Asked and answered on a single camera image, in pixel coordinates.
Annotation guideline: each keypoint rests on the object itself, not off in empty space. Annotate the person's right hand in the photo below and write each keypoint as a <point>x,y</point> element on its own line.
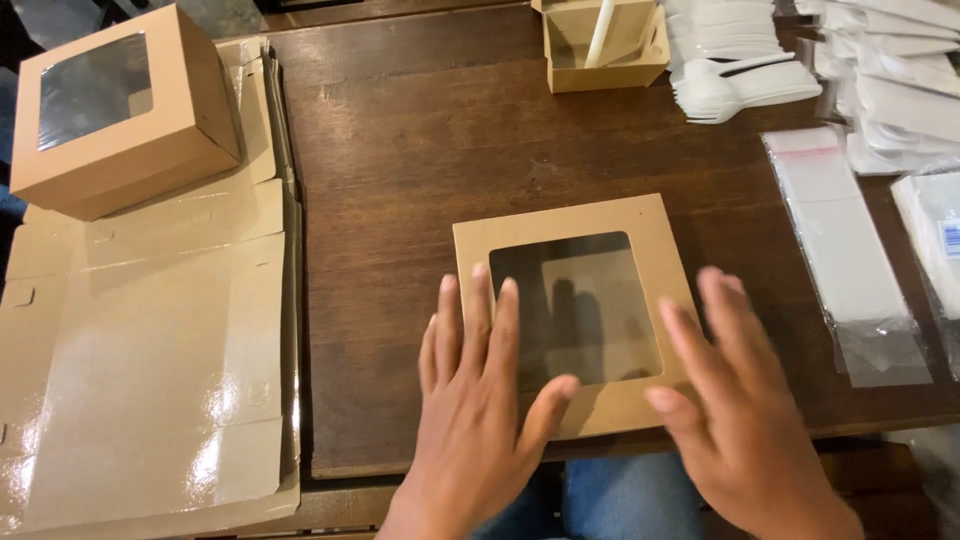
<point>739,435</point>

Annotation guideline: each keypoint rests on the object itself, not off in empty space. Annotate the person's left hand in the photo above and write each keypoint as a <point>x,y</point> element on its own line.
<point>466,442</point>

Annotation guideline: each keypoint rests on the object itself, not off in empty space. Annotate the person's blue jeans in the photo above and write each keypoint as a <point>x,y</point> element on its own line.
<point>615,499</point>

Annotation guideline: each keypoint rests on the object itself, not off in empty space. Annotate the stack of clear plastic sleeves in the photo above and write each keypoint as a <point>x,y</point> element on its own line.
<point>844,247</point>

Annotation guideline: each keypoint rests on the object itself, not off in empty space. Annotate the clear bag with barcode label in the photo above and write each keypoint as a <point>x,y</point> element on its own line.
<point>934,240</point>

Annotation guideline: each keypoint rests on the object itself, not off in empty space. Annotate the stack of flat kraft boxes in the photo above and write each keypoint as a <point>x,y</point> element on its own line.
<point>150,330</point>

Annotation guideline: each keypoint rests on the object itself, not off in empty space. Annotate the pile of white plastic forks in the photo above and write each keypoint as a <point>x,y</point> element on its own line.
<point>731,64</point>

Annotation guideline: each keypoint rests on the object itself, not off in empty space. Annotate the pile of wrapped white cutlery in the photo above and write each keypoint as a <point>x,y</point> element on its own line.
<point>892,82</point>

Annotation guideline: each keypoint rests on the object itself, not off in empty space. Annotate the open kraft box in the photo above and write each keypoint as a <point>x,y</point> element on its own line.
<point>604,52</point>

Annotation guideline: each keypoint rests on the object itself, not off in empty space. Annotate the white stick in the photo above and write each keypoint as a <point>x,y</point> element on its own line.
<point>600,34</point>

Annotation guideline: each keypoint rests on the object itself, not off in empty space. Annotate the assembled kraft window box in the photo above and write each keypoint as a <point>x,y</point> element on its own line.
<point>112,112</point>

